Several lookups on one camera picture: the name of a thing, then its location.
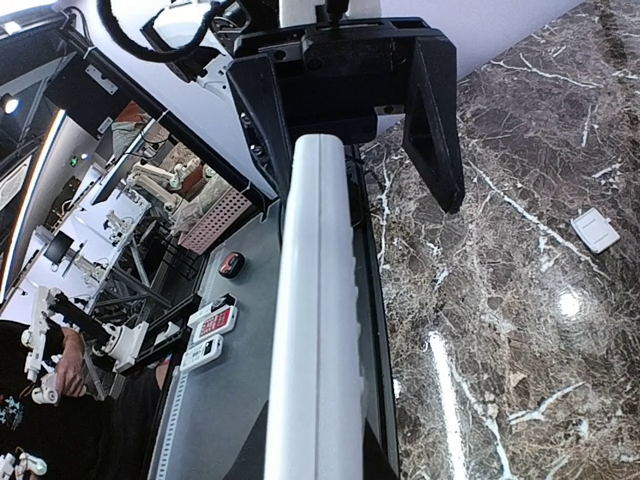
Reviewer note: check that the white battery cover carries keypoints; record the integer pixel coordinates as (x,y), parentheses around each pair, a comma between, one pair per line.
(595,231)

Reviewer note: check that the black curved front rail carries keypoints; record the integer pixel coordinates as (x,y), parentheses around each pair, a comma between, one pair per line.
(381,451)

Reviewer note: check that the person in background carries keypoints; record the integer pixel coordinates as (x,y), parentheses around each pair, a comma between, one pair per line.
(128,125)

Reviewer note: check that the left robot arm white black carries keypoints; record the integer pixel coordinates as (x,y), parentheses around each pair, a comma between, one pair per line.
(197,39)

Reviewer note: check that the white remote control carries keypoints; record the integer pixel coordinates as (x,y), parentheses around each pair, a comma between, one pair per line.
(315,416)

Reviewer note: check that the pink perforated basket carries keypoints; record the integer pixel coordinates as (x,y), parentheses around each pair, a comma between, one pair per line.
(215,222)

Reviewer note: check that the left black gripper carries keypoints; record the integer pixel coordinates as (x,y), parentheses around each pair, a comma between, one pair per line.
(318,78)

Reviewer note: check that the person in black shirt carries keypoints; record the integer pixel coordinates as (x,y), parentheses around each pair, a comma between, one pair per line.
(80,437)

